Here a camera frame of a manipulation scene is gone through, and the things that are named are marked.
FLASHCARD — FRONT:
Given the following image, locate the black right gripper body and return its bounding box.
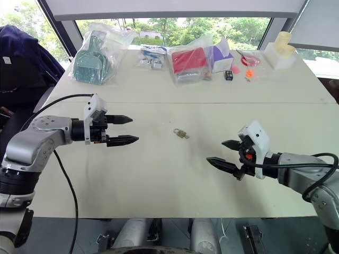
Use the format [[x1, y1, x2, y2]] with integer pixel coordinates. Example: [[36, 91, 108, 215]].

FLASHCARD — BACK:
[[235, 137, 256, 182]]

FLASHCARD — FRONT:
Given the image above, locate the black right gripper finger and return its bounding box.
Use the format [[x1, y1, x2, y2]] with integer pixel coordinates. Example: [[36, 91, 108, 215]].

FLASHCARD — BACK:
[[206, 157, 244, 177], [221, 140, 241, 152]]

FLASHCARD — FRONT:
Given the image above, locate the white foam block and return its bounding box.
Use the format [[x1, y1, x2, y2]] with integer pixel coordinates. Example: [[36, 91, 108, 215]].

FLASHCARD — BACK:
[[263, 42, 298, 71]]

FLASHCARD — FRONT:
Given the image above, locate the green dustpan in bag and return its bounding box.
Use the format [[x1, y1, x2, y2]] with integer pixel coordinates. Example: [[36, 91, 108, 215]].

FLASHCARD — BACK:
[[68, 22, 139, 87]]

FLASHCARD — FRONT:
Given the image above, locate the clear bag with red pack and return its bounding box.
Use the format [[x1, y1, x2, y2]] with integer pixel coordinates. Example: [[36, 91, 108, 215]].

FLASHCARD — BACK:
[[166, 35, 213, 87]]

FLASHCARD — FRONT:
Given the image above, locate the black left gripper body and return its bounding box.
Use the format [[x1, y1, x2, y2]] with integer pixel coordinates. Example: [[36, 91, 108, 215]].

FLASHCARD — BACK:
[[90, 114, 110, 145]]

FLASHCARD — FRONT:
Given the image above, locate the dark blue jacket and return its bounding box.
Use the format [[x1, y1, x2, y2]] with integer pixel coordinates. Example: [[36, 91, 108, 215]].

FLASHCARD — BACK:
[[0, 24, 66, 107]]

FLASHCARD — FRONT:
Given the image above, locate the black metal bracket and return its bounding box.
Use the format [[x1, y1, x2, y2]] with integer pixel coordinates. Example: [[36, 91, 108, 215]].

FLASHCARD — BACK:
[[243, 224, 266, 254], [96, 232, 115, 252]]

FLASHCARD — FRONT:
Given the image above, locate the silver robot leg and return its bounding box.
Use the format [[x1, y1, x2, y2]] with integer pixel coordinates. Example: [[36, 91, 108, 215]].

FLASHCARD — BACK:
[[111, 218, 148, 250], [190, 218, 221, 254]]

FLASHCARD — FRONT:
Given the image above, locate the pale yellow pipe fitting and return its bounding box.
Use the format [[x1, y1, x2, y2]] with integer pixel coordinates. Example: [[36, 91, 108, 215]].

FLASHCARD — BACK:
[[273, 31, 296, 58]]

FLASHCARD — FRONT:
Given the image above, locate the purple white tissue box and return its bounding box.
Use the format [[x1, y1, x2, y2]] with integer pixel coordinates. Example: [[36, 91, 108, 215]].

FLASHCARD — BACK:
[[209, 37, 235, 74]]

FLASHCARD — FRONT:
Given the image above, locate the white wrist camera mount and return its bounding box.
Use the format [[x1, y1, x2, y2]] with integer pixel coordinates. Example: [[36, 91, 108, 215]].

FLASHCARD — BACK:
[[83, 94, 108, 145], [237, 120, 272, 180]]

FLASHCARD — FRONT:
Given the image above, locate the dark rounded robot torso edge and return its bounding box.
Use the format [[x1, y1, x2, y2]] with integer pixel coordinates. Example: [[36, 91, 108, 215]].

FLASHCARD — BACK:
[[110, 245, 192, 254]]

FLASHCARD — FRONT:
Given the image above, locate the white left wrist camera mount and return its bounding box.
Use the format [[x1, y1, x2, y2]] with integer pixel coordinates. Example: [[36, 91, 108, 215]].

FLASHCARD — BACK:
[[83, 94, 108, 145]]

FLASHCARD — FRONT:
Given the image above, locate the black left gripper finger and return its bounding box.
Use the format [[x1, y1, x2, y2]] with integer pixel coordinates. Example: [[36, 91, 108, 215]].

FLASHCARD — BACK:
[[106, 115, 133, 125], [106, 135, 140, 148]]

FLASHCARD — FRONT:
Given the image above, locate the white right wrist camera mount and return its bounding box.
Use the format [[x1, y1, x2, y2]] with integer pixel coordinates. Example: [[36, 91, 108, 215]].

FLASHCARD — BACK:
[[237, 120, 272, 180]]

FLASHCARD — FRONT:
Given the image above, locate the teal dustpan and brush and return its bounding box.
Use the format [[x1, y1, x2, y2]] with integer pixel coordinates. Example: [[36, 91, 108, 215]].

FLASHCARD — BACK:
[[72, 30, 112, 86]]

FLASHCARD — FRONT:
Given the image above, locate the blue white packet bag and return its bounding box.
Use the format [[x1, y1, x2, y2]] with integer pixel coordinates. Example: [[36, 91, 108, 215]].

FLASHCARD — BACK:
[[137, 44, 168, 72]]

